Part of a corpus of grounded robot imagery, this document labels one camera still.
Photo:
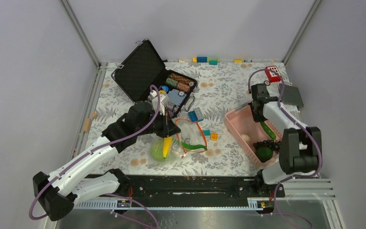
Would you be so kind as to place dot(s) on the blue toy brick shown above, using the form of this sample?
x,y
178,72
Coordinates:
x,y
193,116

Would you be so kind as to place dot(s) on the blue playing card deck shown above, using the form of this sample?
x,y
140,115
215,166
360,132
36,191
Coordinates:
x,y
177,97

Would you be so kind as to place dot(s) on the green toy chili pepper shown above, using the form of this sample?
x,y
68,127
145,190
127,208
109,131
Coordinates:
x,y
193,147

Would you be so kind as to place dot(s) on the blue brick at wall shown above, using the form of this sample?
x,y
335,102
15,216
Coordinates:
x,y
201,59

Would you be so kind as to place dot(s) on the pink plastic basket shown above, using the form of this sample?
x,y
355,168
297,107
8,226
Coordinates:
x,y
240,121

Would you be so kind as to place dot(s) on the dark toy grape bunch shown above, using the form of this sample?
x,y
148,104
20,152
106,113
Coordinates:
x,y
271,144

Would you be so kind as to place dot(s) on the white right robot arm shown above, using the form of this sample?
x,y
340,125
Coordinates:
x,y
300,149

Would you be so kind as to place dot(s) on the teal brick at wall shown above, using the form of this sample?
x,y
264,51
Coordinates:
x,y
213,62

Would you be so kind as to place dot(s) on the yellow toy banana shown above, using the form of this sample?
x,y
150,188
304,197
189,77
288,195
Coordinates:
x,y
167,144

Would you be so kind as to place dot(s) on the grey studded baseplate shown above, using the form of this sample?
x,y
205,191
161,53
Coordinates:
x,y
291,95

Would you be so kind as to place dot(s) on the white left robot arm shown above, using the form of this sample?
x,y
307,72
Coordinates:
x,y
57,192

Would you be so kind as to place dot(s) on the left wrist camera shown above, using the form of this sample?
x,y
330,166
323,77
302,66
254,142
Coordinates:
x,y
162,98

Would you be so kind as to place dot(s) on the green toy cucumber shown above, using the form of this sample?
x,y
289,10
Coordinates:
x,y
268,130

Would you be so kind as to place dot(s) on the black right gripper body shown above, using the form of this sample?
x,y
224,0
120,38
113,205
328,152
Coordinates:
x,y
257,117

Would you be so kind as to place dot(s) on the floral tablecloth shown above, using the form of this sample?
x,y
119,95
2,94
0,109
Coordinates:
x,y
221,88

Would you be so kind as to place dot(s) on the clear zip bag orange zipper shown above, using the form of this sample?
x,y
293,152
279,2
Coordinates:
x,y
191,133

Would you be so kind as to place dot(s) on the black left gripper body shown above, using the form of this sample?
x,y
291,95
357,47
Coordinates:
x,y
159,126

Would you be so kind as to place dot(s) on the dark green toy avocado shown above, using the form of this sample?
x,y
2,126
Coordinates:
x,y
264,154

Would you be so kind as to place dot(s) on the teal toy brick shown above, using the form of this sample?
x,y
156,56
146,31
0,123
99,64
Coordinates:
x,y
207,132

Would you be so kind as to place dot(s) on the red toy block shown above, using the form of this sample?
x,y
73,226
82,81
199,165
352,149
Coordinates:
x,y
273,74

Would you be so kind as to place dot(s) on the grey toy brick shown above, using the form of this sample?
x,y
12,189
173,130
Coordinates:
x,y
199,115

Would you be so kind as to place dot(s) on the green toy cabbage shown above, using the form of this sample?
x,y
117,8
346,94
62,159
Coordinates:
x,y
156,151

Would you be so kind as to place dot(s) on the wooden block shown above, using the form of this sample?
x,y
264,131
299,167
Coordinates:
x,y
87,124

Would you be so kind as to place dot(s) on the yellow toy brick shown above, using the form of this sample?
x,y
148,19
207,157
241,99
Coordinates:
x,y
214,136

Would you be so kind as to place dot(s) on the black poker chip case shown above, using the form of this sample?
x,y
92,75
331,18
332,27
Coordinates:
x,y
144,67

